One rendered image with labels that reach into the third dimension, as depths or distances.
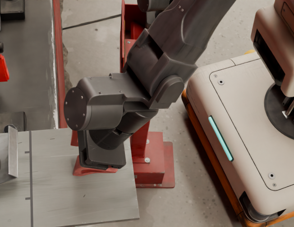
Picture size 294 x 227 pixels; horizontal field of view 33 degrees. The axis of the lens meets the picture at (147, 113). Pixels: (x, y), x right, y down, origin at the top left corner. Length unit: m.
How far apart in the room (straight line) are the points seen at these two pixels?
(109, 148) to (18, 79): 0.42
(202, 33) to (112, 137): 0.21
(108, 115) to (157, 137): 1.25
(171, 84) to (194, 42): 0.06
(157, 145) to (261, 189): 0.43
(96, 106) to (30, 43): 0.56
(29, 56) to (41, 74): 0.06
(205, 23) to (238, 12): 1.87
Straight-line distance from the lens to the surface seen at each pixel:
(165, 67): 0.62
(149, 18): 1.28
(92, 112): 0.63
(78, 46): 2.26
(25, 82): 1.11
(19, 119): 1.02
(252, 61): 1.96
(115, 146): 0.74
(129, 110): 0.66
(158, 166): 1.83
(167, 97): 0.64
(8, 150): 0.81
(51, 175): 0.86
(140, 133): 1.67
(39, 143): 0.89
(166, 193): 1.92
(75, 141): 0.83
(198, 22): 0.61
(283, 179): 1.74
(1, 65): 0.83
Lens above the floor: 1.79
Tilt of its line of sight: 60 degrees down
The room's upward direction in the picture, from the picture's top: 9 degrees clockwise
